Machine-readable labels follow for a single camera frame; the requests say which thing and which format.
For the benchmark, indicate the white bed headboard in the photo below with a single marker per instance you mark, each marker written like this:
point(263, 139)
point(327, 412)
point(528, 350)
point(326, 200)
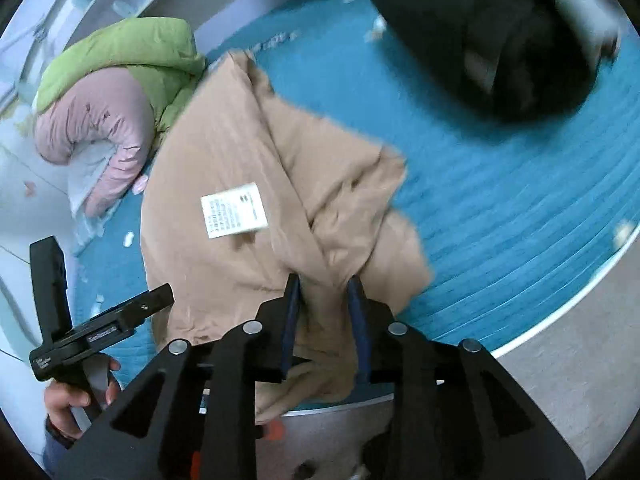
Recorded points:
point(41, 29)

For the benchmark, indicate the person's left hand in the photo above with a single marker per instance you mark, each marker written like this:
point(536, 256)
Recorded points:
point(60, 398)

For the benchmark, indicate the pink and green puffer jacket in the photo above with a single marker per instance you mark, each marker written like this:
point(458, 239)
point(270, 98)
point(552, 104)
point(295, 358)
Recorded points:
point(104, 104)

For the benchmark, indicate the white care label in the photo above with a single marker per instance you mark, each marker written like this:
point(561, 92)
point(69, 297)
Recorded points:
point(236, 211)

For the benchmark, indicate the tan beige coat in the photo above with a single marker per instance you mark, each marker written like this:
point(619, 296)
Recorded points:
point(327, 195)

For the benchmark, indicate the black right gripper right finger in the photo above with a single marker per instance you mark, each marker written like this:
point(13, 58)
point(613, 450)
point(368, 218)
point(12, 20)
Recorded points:
point(457, 412)

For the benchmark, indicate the teal quilted bedspread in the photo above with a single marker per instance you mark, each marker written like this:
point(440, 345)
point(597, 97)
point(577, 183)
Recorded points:
point(513, 217)

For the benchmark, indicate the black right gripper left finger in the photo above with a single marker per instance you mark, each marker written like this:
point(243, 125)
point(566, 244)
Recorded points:
point(191, 412)

